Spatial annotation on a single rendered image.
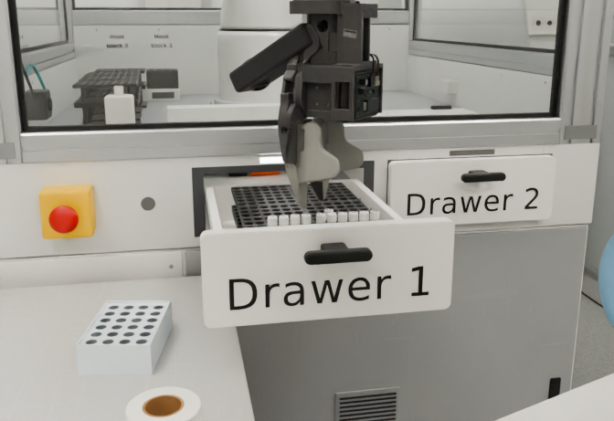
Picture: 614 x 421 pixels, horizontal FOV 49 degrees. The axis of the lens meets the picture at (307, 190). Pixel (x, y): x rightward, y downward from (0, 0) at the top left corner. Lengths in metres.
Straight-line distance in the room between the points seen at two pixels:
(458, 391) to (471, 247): 0.28
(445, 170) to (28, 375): 0.68
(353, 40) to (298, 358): 0.67
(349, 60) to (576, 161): 0.66
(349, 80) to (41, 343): 0.51
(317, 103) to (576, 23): 0.63
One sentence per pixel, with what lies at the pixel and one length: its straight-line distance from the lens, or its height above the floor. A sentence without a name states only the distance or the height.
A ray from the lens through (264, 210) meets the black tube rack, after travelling 0.93.
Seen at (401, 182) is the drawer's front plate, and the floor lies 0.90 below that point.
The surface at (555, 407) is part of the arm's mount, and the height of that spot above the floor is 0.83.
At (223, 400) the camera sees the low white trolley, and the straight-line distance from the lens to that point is 0.76.
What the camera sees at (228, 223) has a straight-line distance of 1.09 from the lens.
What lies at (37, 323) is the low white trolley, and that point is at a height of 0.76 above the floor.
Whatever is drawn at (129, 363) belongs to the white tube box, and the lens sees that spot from 0.81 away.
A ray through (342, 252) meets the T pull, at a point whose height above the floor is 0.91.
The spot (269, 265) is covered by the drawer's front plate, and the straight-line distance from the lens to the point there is 0.75.
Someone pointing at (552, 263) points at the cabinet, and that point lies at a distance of 1.29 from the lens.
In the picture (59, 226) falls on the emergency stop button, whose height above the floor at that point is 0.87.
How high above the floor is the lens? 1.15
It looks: 14 degrees down
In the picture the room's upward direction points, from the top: straight up
